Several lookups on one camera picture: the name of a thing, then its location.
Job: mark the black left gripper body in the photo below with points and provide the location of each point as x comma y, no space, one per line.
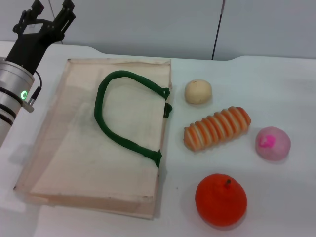
32,42

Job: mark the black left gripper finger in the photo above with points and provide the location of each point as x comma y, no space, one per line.
29,13
65,14

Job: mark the striped orange bread loaf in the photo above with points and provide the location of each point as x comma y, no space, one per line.
217,128

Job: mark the thin dark background pole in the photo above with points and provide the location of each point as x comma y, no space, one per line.
216,37

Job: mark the round beige bun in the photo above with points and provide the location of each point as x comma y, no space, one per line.
198,91

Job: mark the orange fruit with stem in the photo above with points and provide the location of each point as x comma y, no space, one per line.
221,201

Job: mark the round pink bun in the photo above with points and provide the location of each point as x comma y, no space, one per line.
272,144

